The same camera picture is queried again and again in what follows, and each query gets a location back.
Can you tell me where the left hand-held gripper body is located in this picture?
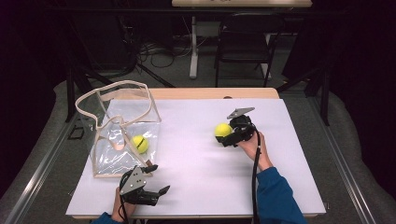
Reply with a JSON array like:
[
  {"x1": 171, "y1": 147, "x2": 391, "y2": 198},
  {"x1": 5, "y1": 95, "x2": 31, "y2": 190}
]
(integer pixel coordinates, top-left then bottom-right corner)
[{"x1": 120, "y1": 166, "x2": 162, "y2": 207}]

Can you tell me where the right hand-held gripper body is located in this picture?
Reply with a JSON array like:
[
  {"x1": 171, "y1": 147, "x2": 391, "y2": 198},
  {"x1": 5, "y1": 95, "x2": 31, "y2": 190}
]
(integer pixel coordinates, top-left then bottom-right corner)
[{"x1": 226, "y1": 106, "x2": 258, "y2": 144}]

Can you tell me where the plain yellow tennis ball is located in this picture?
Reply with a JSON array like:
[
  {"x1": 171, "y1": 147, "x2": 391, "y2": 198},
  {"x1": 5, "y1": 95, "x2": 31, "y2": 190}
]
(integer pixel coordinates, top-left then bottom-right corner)
[{"x1": 214, "y1": 122, "x2": 233, "y2": 139}]

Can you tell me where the transparent bag with beige trim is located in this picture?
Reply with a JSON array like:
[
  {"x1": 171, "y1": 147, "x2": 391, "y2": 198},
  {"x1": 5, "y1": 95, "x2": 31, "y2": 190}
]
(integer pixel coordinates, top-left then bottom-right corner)
[{"x1": 74, "y1": 79, "x2": 163, "y2": 179}]

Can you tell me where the yellow tennis ball black mark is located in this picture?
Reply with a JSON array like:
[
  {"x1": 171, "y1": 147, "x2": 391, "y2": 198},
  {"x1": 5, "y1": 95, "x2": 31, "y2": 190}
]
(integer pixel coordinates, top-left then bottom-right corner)
[{"x1": 132, "y1": 134, "x2": 149, "y2": 155}]

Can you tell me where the person's right hand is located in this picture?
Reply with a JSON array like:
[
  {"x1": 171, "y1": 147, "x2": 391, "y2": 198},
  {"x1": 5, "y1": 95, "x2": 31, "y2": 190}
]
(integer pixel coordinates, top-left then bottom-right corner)
[{"x1": 236, "y1": 130, "x2": 275, "y2": 172}]

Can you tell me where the person's left hand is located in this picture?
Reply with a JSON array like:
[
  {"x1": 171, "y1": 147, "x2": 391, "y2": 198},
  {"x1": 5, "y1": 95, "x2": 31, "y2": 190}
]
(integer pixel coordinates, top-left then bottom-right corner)
[{"x1": 111, "y1": 186, "x2": 137, "y2": 223}]

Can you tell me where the white table sheet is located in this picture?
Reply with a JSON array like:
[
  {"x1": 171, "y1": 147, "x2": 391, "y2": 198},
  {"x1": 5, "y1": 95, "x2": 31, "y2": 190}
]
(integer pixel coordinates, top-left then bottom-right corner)
[{"x1": 65, "y1": 98, "x2": 327, "y2": 217}]

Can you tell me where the wooden table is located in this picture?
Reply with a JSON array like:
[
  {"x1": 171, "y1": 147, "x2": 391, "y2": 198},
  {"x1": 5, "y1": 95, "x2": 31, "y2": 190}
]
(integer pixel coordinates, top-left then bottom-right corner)
[{"x1": 65, "y1": 87, "x2": 327, "y2": 220}]

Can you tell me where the black chair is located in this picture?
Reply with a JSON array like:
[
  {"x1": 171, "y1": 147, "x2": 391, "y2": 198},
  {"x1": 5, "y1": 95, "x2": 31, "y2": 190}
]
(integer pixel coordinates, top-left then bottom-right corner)
[{"x1": 214, "y1": 13, "x2": 286, "y2": 88}]

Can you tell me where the white desk leg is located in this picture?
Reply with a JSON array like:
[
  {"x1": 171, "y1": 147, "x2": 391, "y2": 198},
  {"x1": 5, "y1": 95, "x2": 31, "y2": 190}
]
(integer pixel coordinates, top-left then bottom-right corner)
[{"x1": 189, "y1": 15, "x2": 200, "y2": 79}]

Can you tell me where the black metal stand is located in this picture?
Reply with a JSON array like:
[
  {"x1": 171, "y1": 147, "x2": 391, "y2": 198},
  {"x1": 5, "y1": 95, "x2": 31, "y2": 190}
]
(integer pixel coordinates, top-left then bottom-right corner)
[
  {"x1": 276, "y1": 62, "x2": 332, "y2": 127},
  {"x1": 64, "y1": 18, "x2": 176, "y2": 124}
]

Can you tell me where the white desk top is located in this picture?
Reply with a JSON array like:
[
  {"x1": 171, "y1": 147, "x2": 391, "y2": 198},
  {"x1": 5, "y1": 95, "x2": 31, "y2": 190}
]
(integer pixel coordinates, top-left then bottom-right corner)
[{"x1": 171, "y1": 0, "x2": 313, "y2": 8}]

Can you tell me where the dark curtain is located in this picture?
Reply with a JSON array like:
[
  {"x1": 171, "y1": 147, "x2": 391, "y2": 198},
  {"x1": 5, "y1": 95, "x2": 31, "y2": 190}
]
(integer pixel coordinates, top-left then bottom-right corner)
[
  {"x1": 0, "y1": 0, "x2": 74, "y2": 200},
  {"x1": 326, "y1": 0, "x2": 396, "y2": 198}
]

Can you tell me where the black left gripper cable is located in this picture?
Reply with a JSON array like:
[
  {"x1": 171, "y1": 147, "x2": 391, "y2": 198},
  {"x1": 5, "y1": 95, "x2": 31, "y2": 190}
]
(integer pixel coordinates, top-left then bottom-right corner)
[{"x1": 119, "y1": 171, "x2": 131, "y2": 224}]

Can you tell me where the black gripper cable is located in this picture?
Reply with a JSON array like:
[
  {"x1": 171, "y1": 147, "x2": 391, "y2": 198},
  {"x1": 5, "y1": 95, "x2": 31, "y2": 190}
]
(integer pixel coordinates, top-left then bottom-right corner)
[
  {"x1": 119, "y1": 171, "x2": 131, "y2": 224},
  {"x1": 250, "y1": 129, "x2": 262, "y2": 224}
]

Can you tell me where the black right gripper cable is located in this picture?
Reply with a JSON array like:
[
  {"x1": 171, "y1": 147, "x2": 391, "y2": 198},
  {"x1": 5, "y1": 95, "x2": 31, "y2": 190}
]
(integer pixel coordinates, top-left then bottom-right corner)
[{"x1": 250, "y1": 129, "x2": 262, "y2": 224}]

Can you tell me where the black floor bracket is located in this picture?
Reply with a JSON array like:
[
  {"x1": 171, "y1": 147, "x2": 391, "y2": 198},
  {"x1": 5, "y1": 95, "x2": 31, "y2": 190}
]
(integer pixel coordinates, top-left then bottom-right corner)
[{"x1": 66, "y1": 125, "x2": 86, "y2": 141}]

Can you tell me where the metal floor rail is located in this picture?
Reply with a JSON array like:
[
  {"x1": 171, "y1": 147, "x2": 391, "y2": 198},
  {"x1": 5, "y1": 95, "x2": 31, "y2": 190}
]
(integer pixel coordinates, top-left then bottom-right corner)
[
  {"x1": 3, "y1": 116, "x2": 78, "y2": 224},
  {"x1": 311, "y1": 92, "x2": 378, "y2": 224}
]

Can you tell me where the bundle of floor cables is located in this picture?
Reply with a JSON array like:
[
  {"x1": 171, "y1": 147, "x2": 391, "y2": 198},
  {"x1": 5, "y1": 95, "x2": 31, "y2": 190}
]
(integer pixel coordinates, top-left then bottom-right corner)
[{"x1": 136, "y1": 35, "x2": 194, "y2": 70}]

